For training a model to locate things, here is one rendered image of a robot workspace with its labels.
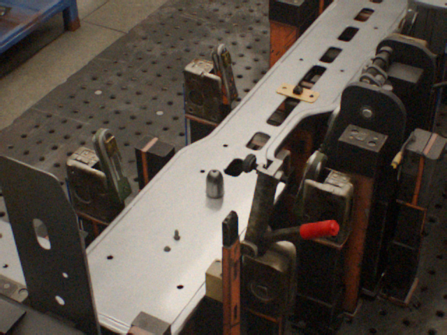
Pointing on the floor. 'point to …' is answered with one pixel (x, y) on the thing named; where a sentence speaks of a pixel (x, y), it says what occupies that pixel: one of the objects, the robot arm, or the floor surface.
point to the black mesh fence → (38, 322)
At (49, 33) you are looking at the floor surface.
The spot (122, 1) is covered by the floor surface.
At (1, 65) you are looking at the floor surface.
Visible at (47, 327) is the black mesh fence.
